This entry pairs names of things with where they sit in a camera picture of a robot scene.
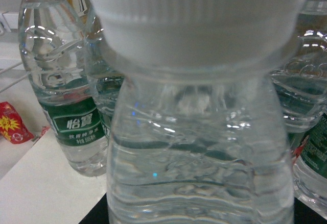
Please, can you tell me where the clear water bottle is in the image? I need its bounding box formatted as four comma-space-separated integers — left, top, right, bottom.
91, 0, 306, 223

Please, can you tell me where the water bottle behind centre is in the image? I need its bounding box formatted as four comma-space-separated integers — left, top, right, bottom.
84, 8, 124, 136

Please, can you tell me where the water bottle green label left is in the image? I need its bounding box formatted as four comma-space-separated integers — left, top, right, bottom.
18, 0, 108, 177

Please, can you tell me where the water bottle right side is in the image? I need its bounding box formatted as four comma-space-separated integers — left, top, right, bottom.
271, 0, 326, 217

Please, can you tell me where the white water shelf board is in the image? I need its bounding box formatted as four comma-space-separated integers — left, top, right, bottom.
1, 131, 106, 223

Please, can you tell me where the red sauce pouch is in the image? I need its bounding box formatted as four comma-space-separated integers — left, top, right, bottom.
1, 102, 34, 144

